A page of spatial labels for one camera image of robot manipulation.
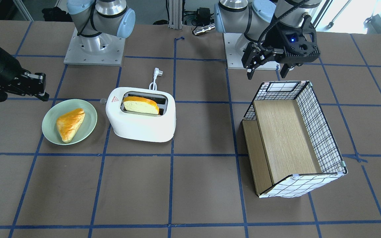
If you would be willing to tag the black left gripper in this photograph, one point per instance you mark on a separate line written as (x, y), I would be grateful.
(278, 38)

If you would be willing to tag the green plate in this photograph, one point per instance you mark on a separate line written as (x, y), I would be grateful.
(49, 128)

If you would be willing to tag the wire shelf with wooden boards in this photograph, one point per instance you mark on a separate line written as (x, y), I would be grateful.
(291, 147)

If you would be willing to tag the bread slice on plate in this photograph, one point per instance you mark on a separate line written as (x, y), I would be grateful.
(69, 123)

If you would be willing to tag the aluminium frame post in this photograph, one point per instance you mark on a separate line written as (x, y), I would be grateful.
(175, 14)

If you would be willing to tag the white toaster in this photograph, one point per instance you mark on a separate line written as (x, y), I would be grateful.
(136, 125)

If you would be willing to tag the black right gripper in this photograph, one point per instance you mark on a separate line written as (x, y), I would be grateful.
(2, 70)

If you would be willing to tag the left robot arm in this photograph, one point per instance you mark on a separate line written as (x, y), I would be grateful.
(254, 19)

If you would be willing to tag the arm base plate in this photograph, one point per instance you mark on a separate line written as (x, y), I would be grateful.
(234, 45)
(102, 50)

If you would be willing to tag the bread slice in toaster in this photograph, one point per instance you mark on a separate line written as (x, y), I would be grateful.
(141, 105)

